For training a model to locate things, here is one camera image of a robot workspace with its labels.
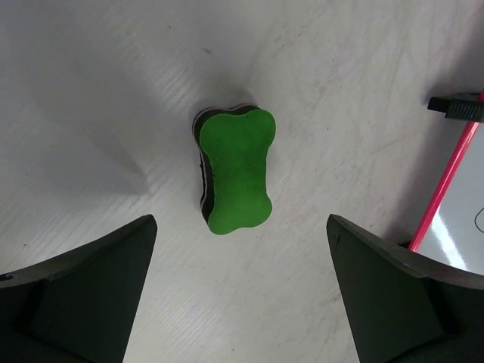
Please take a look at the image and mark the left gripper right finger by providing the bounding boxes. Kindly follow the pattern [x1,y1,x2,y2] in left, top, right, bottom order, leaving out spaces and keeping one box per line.
[327,215,483,362]

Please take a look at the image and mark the green bone-shaped eraser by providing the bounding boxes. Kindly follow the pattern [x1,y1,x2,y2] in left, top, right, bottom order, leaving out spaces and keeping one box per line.
[192,104,276,235]

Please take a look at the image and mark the pink framed whiteboard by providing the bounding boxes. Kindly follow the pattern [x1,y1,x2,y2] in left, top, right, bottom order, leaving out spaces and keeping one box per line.
[408,119,483,275]

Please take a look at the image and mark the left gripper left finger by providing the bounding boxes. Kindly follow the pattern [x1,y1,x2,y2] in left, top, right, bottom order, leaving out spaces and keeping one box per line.
[1,215,157,362]

